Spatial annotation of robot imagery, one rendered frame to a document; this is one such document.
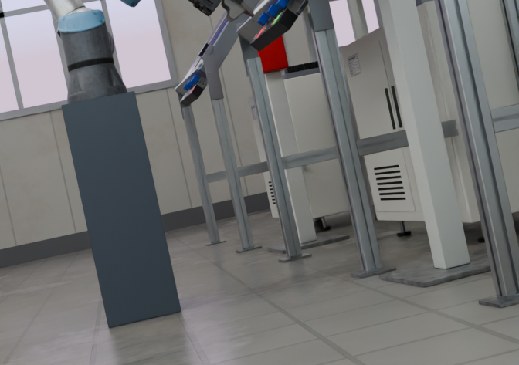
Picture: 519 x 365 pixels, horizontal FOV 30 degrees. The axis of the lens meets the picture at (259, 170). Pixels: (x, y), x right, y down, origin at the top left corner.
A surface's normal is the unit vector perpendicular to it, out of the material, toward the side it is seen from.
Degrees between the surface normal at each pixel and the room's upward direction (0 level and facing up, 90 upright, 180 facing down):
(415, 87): 90
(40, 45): 90
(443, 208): 90
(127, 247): 90
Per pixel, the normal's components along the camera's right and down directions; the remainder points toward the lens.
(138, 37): 0.14, -0.03
